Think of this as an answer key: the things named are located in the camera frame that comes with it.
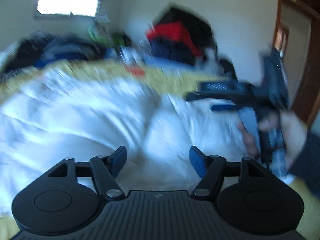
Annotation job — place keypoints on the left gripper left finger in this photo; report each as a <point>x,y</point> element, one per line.
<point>105,170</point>

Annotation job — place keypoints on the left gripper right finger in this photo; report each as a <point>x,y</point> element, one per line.
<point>210,171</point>

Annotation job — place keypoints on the white quilted down jacket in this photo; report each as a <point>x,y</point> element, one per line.
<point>100,119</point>

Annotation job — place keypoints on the red and black clothes pile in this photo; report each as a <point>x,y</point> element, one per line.
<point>178,35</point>

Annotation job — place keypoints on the dark folded clothes stack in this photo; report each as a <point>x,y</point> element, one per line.
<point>42,48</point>

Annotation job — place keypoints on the person's right hand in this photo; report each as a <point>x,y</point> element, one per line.
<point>294,132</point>

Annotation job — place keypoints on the yellow cartoon print bedspread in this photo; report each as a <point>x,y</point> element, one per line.
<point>150,75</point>

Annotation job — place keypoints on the light blue knitted blanket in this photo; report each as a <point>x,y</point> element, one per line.
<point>110,53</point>

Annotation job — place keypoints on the wooden door frame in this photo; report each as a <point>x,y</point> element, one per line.
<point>296,36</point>

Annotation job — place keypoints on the window with grey frame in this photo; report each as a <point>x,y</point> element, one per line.
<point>66,8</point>

